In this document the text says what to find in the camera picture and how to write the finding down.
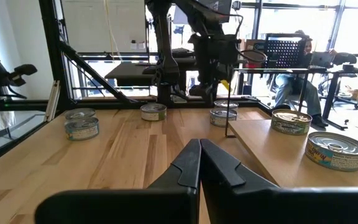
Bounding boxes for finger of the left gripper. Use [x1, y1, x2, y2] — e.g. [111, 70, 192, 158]
[188, 83, 209, 97]
[208, 81, 222, 106]

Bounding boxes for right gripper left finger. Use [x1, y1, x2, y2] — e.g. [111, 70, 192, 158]
[34, 138, 203, 224]

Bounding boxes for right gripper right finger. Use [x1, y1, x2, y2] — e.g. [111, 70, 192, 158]
[200, 138, 358, 224]

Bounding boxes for dark blue tuna can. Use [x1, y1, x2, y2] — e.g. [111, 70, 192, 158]
[213, 100, 239, 110]
[140, 103, 168, 122]

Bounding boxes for blue yellowfin tuna can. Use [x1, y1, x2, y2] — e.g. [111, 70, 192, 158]
[305, 131, 358, 172]
[209, 107, 239, 128]
[64, 116, 100, 141]

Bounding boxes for brown cardboard box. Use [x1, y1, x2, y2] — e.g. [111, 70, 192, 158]
[244, 39, 267, 53]

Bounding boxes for black mesh office chair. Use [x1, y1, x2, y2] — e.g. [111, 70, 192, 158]
[264, 32, 310, 70]

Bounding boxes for person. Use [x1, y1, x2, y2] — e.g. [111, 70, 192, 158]
[273, 29, 338, 128]

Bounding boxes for grey laptop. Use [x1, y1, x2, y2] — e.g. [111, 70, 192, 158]
[309, 51, 337, 70]

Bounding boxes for white whiteboard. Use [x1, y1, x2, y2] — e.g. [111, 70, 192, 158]
[61, 0, 148, 54]

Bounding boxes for black standing desk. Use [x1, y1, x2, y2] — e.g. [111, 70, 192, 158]
[306, 65, 358, 131]

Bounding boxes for wooden shelf black wire legs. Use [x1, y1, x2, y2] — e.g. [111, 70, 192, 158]
[224, 67, 358, 189]

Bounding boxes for yellowish hanging cord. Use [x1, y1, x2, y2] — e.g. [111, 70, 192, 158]
[103, 0, 124, 62]

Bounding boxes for silver aluminium bracket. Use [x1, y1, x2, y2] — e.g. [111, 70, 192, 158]
[44, 80, 62, 123]

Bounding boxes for black aluminium rig frame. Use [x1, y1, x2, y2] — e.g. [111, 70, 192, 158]
[0, 0, 272, 170]

